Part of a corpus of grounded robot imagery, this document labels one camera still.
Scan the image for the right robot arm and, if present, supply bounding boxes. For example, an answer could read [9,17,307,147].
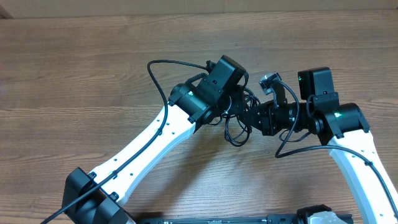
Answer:
[238,67,397,223]

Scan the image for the black long looped cable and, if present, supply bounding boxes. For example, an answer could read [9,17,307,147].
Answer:
[223,88,262,147]

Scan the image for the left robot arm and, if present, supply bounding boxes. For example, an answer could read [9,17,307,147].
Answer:
[50,55,248,223]

